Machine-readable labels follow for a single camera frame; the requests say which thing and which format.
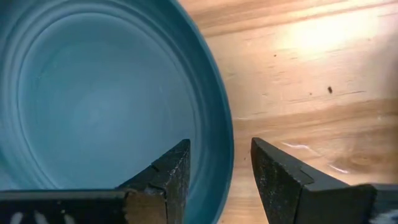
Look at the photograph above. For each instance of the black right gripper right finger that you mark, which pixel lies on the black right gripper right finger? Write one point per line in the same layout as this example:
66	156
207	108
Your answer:
311	202

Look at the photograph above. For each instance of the teal plate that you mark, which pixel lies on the teal plate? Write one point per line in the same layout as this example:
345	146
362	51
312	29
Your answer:
93	93

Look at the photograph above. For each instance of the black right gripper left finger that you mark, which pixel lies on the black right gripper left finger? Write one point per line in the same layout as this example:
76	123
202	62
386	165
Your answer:
161	186

